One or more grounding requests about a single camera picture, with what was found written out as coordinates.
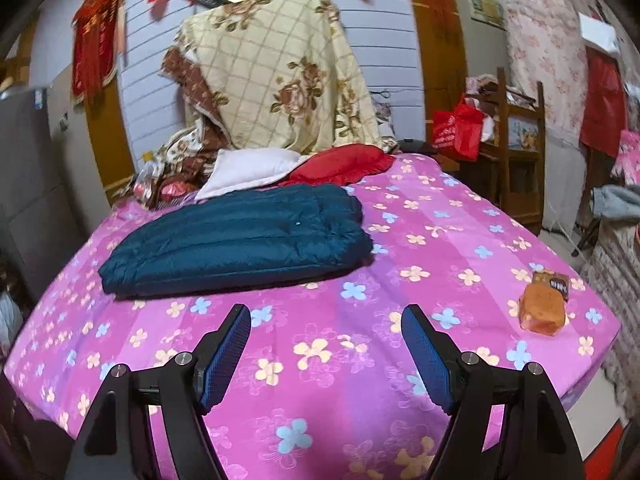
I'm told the teal down jacket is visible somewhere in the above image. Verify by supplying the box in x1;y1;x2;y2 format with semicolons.
99;184;373;298

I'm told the orange packaged bread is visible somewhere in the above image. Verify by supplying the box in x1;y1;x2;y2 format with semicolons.
518;281;568;337

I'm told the pink floral bed sheet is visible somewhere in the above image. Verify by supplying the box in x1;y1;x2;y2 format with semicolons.
4;155;620;479

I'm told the grey refrigerator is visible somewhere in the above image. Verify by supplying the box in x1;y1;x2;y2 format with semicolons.
0;86;82;301

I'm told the wooden shelf rack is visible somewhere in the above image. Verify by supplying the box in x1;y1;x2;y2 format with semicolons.
469;67;546;234

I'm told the brown floral bedding pile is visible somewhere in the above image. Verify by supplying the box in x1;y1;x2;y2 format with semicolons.
114;47;231;209

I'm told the red plastic bag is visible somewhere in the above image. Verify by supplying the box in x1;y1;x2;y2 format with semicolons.
431;96;485;162

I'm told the white pillow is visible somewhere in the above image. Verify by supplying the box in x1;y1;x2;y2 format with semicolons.
195;148;310;200

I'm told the red cushion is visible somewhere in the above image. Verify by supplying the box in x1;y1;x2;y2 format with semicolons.
278;144;395;186

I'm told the red hanging cloth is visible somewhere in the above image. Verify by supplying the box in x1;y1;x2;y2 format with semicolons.
579;48;626;158

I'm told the pink floral hanging cloth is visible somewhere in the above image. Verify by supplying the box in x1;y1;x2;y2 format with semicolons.
501;0;588;145

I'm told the cream floral quilt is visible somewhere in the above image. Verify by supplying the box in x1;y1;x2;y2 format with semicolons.
162;0;395;155

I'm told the red tasselled wall hanging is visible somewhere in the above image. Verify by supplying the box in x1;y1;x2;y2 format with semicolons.
70;0;122;104

